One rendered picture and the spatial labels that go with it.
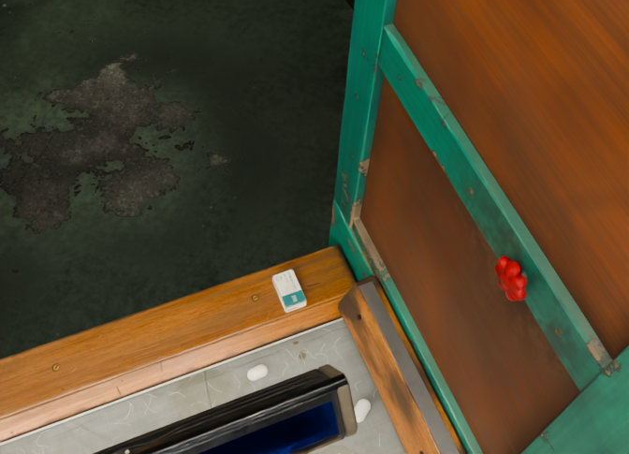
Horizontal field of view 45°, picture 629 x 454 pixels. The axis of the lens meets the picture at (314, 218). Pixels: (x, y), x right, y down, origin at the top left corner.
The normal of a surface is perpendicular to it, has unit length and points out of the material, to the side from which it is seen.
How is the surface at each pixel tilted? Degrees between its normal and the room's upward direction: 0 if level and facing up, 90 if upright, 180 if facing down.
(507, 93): 90
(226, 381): 0
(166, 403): 0
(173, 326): 0
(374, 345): 67
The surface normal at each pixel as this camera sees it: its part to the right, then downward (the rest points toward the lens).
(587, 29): -0.92, 0.30
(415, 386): 0.04, -0.54
